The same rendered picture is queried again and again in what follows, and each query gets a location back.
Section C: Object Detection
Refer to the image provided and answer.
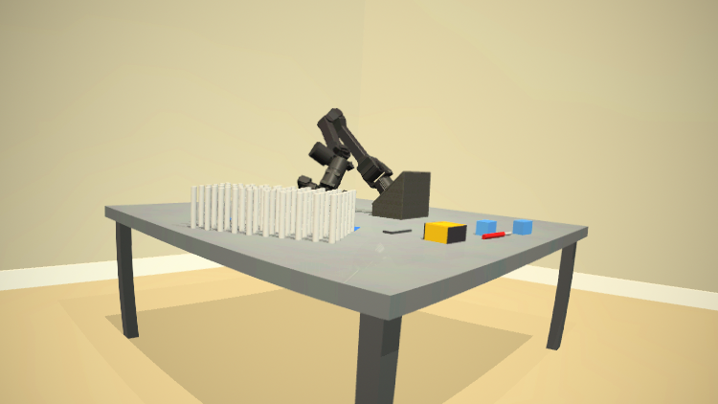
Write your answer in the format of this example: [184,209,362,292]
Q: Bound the red cylinder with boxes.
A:
[482,232,512,239]

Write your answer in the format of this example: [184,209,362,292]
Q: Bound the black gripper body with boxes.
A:
[297,168,343,191]

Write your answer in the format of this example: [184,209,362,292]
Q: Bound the blue block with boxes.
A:
[512,219,532,236]
[476,219,497,236]

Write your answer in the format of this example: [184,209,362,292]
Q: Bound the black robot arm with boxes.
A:
[308,108,393,194]

